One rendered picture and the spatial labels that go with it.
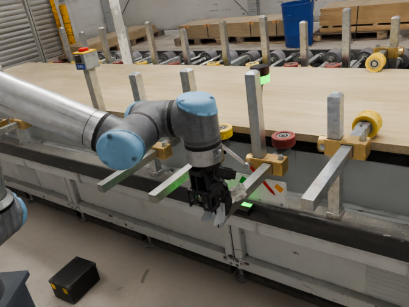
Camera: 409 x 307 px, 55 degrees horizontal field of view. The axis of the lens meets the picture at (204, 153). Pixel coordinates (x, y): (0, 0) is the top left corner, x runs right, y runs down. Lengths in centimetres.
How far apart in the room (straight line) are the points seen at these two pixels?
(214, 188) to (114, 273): 145
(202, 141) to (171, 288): 134
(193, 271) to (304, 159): 100
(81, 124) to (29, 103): 13
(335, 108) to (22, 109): 77
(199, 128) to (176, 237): 135
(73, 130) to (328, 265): 125
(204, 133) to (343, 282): 111
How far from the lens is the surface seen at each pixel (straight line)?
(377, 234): 125
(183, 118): 89
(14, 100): 93
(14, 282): 152
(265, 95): 178
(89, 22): 1126
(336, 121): 113
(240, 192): 111
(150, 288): 217
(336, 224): 128
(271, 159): 127
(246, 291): 205
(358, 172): 144
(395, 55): 218
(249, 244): 192
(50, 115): 89
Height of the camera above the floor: 146
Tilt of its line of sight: 25 degrees down
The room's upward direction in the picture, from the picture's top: 9 degrees counter-clockwise
